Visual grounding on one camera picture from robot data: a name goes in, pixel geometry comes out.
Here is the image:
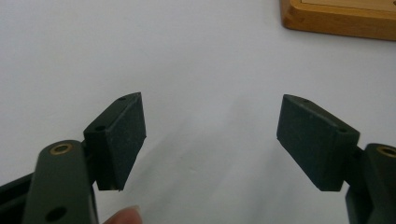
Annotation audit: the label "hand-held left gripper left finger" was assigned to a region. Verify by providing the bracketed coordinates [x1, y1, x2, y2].
[21, 91, 148, 224]

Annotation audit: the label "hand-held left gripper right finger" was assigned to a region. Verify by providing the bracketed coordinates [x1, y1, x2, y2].
[276, 93, 396, 224]

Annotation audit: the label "wooden tray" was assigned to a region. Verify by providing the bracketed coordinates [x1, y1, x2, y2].
[278, 0, 396, 42]

